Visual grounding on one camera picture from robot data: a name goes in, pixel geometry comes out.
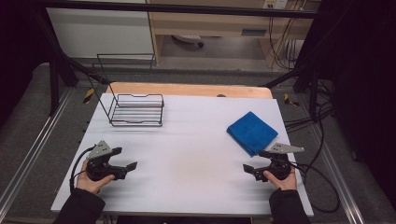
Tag black wire rack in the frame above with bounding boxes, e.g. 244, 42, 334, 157
88, 53, 165, 128

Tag light wooden board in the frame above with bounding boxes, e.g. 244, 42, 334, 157
106, 81, 274, 100

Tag light wooden desk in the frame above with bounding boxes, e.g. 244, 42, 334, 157
146, 0, 321, 69

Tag yellow black tape strip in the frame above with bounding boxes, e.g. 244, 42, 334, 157
283, 92, 301, 107
81, 88, 95, 105

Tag white wall socket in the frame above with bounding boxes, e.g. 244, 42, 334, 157
262, 0, 290, 10

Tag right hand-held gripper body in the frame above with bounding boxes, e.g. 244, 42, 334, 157
253, 142, 305, 182

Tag person's left hand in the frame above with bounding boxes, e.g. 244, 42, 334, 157
75, 168, 116, 195

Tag blue cloth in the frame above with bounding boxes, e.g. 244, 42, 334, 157
226, 111, 279, 158

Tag white cabinet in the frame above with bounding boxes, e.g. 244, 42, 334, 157
46, 0, 155, 59

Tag person's right hand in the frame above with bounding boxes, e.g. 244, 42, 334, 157
262, 167, 299, 191

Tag bundle of black floor cables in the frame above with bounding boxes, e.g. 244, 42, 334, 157
283, 103, 334, 133

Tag thin black floor cable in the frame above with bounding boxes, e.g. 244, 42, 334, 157
301, 102, 327, 179

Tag office chair base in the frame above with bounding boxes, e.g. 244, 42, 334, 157
170, 34, 205, 49

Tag black metal frame bar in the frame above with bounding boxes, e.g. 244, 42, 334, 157
40, 0, 320, 20

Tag hanging desk cables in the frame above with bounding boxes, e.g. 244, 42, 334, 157
268, 12, 302, 70

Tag black metal frame strut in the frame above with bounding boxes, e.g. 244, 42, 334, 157
31, 8, 110, 117
263, 60, 321, 123

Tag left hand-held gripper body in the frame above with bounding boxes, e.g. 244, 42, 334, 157
86, 140, 129, 182

